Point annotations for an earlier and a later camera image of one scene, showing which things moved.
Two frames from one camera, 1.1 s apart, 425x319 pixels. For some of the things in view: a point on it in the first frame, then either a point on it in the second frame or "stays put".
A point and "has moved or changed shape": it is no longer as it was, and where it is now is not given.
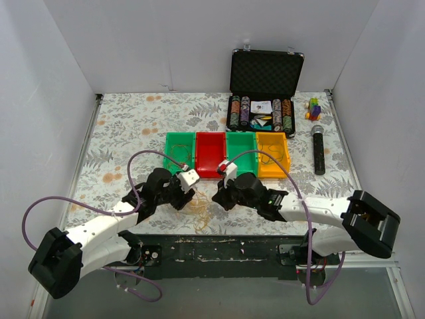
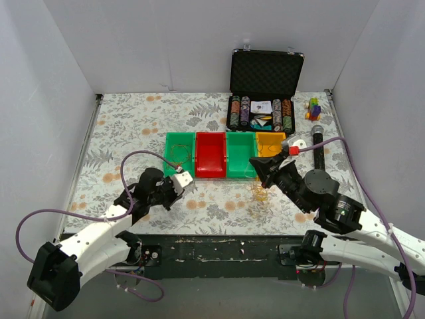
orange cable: [180, 145] stays put
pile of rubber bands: [200, 203] has moved or changed shape
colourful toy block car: [314, 109] stays put
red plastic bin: [210, 150] stays put
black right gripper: [224, 195] -> [275, 175]
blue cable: [266, 159] has moved or changed shape
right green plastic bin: [242, 150] stays put
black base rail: [222, 256] stays put
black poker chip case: [262, 87] stays put
